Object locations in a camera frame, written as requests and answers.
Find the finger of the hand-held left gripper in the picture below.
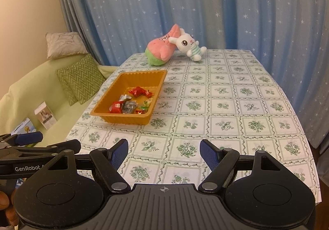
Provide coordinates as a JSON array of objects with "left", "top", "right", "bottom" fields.
[
  {"left": 0, "top": 139, "right": 81, "bottom": 162},
  {"left": 0, "top": 132, "right": 44, "bottom": 148}
]

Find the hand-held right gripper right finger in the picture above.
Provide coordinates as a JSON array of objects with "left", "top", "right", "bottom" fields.
[{"left": 198, "top": 139, "right": 284, "bottom": 194}]

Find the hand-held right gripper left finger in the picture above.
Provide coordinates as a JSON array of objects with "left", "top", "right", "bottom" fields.
[{"left": 46, "top": 139, "right": 131, "bottom": 194}]

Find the red snack packet white label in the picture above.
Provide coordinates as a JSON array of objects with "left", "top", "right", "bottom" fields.
[{"left": 109, "top": 101, "right": 125, "bottom": 113}]

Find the grey clear snack packet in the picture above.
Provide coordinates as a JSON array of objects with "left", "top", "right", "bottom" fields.
[{"left": 121, "top": 102, "right": 137, "bottom": 114}]

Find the plain red snack packet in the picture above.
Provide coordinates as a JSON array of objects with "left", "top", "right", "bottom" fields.
[{"left": 129, "top": 87, "right": 146, "bottom": 97}]

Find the orange plastic tray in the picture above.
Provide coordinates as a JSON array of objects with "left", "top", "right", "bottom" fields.
[{"left": 90, "top": 70, "right": 167, "bottom": 125}]

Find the person's left hand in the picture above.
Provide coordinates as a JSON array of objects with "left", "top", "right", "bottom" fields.
[{"left": 0, "top": 190, "right": 20, "bottom": 226}]

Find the white picture box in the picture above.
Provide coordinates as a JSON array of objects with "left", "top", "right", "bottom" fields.
[{"left": 34, "top": 102, "right": 57, "bottom": 130}]

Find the light green sofa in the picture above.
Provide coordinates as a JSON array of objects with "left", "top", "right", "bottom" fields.
[{"left": 0, "top": 62, "right": 119, "bottom": 143}]

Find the green zigzag cushion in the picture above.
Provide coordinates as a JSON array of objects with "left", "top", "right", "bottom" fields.
[
  {"left": 63, "top": 54, "right": 106, "bottom": 105},
  {"left": 56, "top": 67, "right": 78, "bottom": 106}
]

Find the beige cushion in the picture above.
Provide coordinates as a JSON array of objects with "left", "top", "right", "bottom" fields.
[{"left": 46, "top": 32, "right": 88, "bottom": 59}]

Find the pink starfish plush toy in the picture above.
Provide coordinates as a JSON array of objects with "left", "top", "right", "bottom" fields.
[{"left": 145, "top": 24, "right": 180, "bottom": 66}]

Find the white bunny plush toy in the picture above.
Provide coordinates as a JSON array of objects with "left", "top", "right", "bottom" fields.
[{"left": 168, "top": 28, "right": 207, "bottom": 62}]

